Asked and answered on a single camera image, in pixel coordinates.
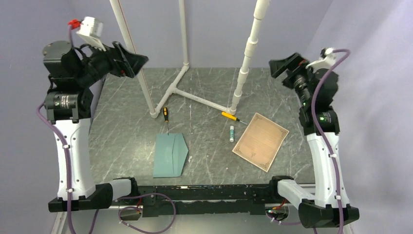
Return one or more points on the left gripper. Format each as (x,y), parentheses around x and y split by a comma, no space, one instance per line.
(122,62)

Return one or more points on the black orange screwdriver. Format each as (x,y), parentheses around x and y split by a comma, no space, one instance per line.
(166,118)

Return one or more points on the brown letter paper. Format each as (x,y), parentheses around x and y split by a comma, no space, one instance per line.
(260,142)

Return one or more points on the yellow screwdriver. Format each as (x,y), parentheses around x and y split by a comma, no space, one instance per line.
(232,117)

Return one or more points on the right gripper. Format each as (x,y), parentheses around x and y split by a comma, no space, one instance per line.
(295,63)

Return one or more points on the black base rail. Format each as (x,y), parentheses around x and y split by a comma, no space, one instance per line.
(253,199)

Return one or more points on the teal envelope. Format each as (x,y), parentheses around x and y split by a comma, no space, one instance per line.
(170,155)

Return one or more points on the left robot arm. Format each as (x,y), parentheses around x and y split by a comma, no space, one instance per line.
(68,113)

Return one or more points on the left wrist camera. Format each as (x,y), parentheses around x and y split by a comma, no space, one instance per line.
(89,29)

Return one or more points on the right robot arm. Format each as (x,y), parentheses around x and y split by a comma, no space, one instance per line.
(315,84)

